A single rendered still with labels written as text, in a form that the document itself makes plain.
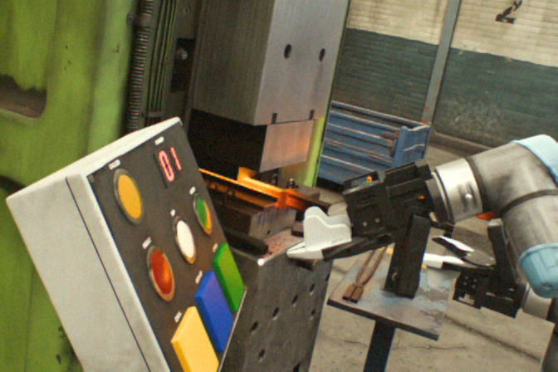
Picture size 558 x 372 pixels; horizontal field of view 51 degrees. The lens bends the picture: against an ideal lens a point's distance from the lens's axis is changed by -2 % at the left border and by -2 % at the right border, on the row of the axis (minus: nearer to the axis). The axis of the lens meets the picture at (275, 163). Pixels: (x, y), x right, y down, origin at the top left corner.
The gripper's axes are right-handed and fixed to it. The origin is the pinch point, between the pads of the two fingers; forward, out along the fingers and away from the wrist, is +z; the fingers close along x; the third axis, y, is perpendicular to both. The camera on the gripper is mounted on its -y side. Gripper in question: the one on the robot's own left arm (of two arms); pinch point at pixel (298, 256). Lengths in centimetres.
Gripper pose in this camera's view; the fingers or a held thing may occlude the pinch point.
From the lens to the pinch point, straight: 79.8
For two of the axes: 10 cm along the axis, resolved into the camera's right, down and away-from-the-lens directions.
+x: -0.9, 2.2, -9.7
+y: -3.4, -9.2, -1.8
